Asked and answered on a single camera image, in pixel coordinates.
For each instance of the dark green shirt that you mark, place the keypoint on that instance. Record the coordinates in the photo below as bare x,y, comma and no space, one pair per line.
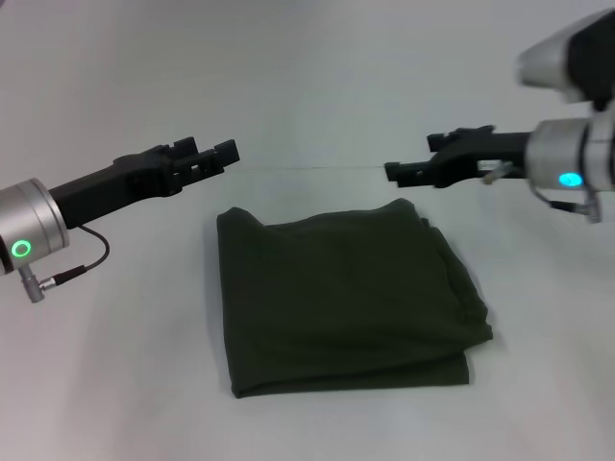
346,298

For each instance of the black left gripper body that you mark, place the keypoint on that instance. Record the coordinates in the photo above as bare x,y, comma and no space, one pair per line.
115,185

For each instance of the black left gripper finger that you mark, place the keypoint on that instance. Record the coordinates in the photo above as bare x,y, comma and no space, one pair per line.
211,158
186,146

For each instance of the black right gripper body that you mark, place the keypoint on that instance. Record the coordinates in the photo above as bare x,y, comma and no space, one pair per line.
485,153

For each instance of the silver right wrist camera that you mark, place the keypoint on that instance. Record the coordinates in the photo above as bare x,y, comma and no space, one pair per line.
572,57

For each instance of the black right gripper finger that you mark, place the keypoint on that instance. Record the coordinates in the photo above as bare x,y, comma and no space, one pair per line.
413,174
449,139

